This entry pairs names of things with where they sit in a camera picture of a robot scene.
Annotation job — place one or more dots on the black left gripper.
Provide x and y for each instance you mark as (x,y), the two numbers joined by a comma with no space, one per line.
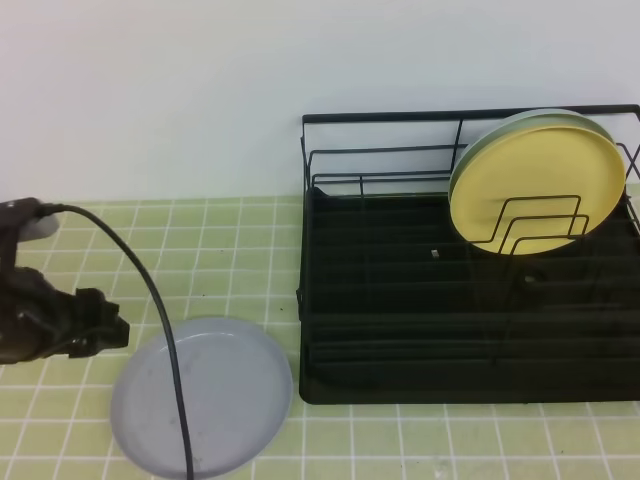
(39,321)

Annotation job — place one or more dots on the light green round plate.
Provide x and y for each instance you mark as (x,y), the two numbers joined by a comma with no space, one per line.
(520,121)

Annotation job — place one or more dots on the grey round plate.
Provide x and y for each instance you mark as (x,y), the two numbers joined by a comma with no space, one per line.
(237,386)

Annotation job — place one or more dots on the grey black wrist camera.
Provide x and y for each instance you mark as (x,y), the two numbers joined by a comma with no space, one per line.
(23,220)

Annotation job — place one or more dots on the yellow round plate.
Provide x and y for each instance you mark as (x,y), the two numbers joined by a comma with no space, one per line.
(537,189)

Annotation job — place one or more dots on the black wire dish rack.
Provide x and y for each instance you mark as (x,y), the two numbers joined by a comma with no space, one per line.
(397,308)

